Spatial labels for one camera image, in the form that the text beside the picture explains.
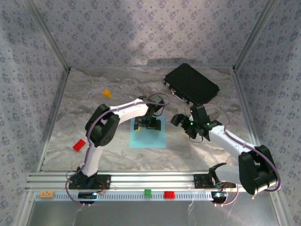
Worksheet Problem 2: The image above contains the light blue paper sheet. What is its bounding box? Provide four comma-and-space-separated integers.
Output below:
129, 115, 167, 149

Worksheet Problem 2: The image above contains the black hard case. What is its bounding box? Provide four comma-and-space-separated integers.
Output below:
162, 63, 221, 106

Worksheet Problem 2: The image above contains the large red toy brick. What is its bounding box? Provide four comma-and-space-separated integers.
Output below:
72, 138, 87, 152

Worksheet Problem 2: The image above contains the black right controller board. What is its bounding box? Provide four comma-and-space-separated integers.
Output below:
211, 191, 229, 201

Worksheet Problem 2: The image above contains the black controller board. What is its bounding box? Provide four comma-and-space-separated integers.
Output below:
78, 192, 98, 200
211, 191, 229, 201

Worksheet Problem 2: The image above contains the black left controller board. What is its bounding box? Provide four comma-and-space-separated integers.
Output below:
78, 192, 98, 200

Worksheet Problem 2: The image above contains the aluminium floor edge rail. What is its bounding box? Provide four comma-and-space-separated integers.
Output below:
36, 69, 71, 172
232, 68, 261, 146

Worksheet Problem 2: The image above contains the aluminium mounting rail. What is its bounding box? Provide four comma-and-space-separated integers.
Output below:
25, 171, 247, 192

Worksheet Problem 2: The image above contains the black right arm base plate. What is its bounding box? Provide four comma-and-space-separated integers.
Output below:
193, 173, 237, 189

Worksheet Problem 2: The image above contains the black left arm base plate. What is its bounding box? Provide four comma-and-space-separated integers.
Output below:
69, 173, 111, 190

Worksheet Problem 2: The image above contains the thin red black wire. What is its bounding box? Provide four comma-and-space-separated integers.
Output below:
95, 180, 106, 195
220, 182, 237, 193

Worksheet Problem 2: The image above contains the white slotted cable duct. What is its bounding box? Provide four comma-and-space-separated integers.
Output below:
34, 191, 212, 201

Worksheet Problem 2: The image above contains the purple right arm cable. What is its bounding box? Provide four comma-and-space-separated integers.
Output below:
199, 102, 282, 208

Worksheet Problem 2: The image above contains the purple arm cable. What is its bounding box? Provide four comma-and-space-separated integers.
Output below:
65, 93, 170, 208
199, 102, 282, 208

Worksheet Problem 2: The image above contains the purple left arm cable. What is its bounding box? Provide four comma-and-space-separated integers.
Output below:
65, 93, 170, 208

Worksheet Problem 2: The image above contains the aluminium upright frame post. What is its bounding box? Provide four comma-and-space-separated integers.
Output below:
23, 0, 71, 71
232, 0, 282, 71

